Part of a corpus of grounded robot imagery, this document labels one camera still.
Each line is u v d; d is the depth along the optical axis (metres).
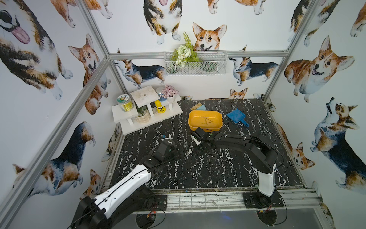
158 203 0.73
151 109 1.05
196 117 1.10
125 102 0.90
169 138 0.76
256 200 0.73
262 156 0.50
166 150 0.60
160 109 1.07
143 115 1.03
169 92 0.92
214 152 0.93
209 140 0.67
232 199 0.76
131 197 0.58
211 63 0.92
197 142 0.82
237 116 1.13
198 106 1.17
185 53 0.78
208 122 1.09
